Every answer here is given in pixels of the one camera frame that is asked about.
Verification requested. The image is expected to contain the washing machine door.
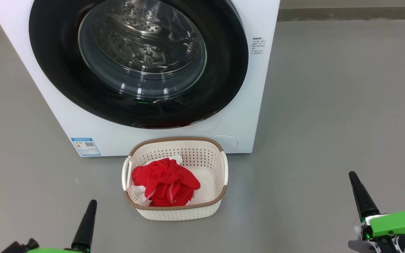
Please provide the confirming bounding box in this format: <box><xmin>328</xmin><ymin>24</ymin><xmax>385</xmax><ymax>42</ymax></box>
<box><xmin>28</xmin><ymin>0</ymin><xmax>249</xmax><ymax>129</ymax></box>

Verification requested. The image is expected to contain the small printed text label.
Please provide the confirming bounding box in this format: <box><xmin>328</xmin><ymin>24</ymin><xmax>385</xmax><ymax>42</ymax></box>
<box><xmin>252</xmin><ymin>37</ymin><xmax>266</xmax><ymax>55</ymax></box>

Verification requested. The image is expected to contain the steel washer drum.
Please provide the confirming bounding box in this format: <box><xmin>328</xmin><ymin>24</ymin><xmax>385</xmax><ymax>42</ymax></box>
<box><xmin>79</xmin><ymin>0</ymin><xmax>206</xmax><ymax>99</ymax></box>

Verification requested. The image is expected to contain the white washing machine body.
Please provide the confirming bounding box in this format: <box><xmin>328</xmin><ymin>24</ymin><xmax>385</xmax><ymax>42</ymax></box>
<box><xmin>0</xmin><ymin>0</ymin><xmax>281</xmax><ymax>157</ymax></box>

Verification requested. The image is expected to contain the blue energy label sticker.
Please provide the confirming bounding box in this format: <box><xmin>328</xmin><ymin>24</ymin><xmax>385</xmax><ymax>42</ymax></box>
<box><xmin>71</xmin><ymin>137</ymin><xmax>102</xmax><ymax>156</ymax></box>

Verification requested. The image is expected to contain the cream perforated laundry basket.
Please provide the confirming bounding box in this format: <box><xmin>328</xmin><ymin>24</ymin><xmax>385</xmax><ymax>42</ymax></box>
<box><xmin>121</xmin><ymin>137</ymin><xmax>229</xmax><ymax>221</ymax></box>

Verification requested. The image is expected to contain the red garment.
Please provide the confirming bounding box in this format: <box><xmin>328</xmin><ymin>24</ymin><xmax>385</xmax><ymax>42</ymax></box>
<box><xmin>131</xmin><ymin>155</ymin><xmax>201</xmax><ymax>207</ymax></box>

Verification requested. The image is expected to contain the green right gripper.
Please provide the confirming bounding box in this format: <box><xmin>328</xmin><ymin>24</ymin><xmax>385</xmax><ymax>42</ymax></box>
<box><xmin>348</xmin><ymin>171</ymin><xmax>405</xmax><ymax>253</ymax></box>

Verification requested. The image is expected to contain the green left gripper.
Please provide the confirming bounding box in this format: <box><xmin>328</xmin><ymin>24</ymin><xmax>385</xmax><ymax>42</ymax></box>
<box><xmin>27</xmin><ymin>200</ymin><xmax>98</xmax><ymax>253</ymax></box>

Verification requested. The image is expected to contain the round white filter cover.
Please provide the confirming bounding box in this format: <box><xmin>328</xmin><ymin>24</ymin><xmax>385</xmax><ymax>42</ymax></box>
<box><xmin>210</xmin><ymin>135</ymin><xmax>239</xmax><ymax>150</ymax></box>

